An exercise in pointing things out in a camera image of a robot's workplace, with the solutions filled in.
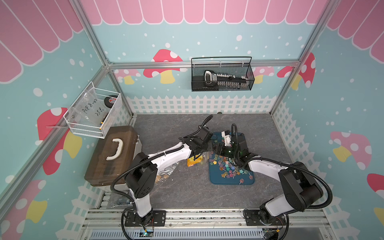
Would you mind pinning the pile of colourful candies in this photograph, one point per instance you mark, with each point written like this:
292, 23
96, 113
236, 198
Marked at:
231, 169

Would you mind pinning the socket wrench set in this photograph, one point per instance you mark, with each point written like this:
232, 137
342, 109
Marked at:
212, 79

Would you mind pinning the yellow duck ziploc bag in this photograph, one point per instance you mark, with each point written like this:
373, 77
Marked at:
197, 160

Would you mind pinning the black tape roll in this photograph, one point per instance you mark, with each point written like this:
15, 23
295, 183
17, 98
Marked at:
109, 101

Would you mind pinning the clear ziploc bag with candies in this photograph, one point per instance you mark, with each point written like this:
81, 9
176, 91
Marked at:
165, 174

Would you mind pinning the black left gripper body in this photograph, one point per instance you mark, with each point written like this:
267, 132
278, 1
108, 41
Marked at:
205, 146

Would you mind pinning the brown toolbox with white handle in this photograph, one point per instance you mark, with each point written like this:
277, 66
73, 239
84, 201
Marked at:
113, 156

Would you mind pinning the black wire mesh basket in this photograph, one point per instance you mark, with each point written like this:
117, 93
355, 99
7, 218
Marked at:
238, 66

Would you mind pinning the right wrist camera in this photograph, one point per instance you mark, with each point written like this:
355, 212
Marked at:
227, 138

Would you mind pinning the white wire basket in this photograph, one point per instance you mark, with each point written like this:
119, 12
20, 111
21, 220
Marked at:
88, 116

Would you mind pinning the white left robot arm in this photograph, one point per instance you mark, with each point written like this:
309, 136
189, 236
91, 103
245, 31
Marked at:
137, 182

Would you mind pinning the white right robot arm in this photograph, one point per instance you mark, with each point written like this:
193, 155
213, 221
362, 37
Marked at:
302, 189

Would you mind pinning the teal plastic tray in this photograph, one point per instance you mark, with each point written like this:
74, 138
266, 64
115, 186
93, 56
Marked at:
219, 178

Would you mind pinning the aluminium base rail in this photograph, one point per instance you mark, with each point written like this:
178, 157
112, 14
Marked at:
208, 224

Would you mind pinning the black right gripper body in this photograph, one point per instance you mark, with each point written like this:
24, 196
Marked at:
227, 152

